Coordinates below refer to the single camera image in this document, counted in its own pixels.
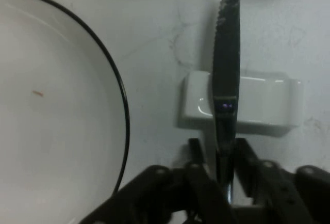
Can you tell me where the silver serrated table knife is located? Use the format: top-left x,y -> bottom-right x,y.
211,0 -> 243,205

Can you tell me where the white plate with black rim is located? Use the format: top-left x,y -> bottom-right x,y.
0,0 -> 130,224

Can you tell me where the white ceramic cutlery rest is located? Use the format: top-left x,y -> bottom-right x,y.
177,71 -> 304,137

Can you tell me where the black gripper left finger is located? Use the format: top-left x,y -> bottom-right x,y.
79,138 -> 238,224

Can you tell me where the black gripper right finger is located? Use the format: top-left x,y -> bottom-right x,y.
233,137 -> 330,224

